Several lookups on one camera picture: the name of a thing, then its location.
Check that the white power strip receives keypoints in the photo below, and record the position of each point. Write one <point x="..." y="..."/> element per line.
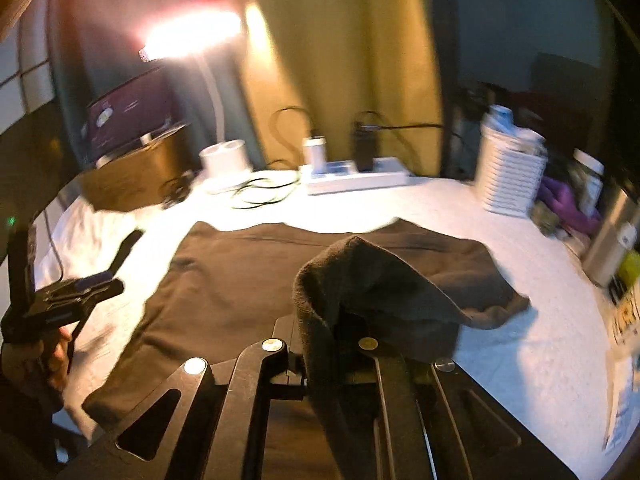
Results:
<point x="360" y="180"/>

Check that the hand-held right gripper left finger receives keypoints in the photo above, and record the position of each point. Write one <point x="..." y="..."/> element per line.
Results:
<point x="287" y="375"/>

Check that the purple cloth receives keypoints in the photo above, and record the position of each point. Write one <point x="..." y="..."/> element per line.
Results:
<point x="565" y="200"/>

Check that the white capped jar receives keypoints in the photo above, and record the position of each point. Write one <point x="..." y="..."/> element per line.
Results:
<point x="589" y="180"/>

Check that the black charger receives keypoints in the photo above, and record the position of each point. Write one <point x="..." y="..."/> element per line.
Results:
<point x="363" y="147"/>

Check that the yellow packet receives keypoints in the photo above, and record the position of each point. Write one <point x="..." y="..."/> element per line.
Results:
<point x="627" y="275"/>

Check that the dark olive shirt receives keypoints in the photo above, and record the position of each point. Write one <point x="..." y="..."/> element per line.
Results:
<point x="225" y="285"/>

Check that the white desk lamp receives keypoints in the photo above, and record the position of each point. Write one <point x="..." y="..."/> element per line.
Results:
<point x="225" y="160"/>

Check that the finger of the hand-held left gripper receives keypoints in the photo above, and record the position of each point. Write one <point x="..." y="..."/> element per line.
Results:
<point x="90" y="295"/>
<point x="95" y="278"/>

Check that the printed cardboard box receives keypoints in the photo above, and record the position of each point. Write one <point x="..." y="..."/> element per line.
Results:
<point x="135" y="175"/>

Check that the white paper sheet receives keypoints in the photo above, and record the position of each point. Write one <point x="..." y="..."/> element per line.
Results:
<point x="620" y="400"/>

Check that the white and blue pack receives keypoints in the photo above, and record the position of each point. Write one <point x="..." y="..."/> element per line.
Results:
<point x="500" y="117"/>

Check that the person's left hand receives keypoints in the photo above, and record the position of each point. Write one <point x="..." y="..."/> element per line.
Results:
<point x="57" y="360"/>

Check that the dark narrow strip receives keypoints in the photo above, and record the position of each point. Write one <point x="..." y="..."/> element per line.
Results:
<point x="127" y="247"/>

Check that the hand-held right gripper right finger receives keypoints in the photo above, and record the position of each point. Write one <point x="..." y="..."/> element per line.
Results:
<point x="390" y="385"/>

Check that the white bed sheet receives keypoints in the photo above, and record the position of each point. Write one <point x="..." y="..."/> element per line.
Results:
<point x="525" y="360"/>

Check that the yellow curtain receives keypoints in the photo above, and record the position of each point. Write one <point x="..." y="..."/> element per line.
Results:
<point x="325" y="60"/>

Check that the steel bottle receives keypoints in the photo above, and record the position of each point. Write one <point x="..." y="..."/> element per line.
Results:
<point x="607" y="240"/>

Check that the white charger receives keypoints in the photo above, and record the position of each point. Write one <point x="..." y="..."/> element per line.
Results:
<point x="315" y="155"/>

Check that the white ribbed basket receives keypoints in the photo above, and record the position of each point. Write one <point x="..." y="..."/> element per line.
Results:
<point x="505" y="180"/>

